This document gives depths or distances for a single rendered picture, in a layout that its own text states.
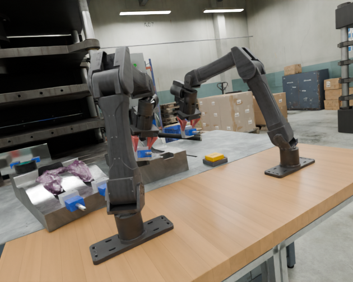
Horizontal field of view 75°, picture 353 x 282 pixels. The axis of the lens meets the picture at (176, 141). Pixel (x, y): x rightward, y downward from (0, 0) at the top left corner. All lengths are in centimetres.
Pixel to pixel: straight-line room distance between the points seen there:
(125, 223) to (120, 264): 8
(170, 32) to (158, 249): 818
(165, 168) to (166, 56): 743
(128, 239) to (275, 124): 60
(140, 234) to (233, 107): 426
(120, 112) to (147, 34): 770
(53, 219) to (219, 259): 49
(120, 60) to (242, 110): 439
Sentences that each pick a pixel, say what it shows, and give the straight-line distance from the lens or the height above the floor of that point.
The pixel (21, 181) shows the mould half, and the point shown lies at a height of 89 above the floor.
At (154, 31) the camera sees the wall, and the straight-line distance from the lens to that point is 832.
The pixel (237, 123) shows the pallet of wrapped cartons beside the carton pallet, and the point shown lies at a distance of 479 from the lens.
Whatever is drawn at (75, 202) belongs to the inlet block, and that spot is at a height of 86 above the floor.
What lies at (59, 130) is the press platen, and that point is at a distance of 165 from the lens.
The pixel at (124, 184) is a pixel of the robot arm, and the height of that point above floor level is 94.
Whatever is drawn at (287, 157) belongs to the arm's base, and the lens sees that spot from 89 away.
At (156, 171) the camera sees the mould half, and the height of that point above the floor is 84.
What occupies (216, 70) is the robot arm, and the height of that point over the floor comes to 119.
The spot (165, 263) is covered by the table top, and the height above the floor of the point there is 80.
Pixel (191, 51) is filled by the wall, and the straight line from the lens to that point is 870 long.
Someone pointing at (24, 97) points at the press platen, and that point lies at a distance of 165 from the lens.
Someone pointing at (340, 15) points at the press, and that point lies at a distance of 484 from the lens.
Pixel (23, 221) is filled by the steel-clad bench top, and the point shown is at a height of 80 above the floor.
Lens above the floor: 112
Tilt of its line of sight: 11 degrees down
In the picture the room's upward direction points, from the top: 10 degrees counter-clockwise
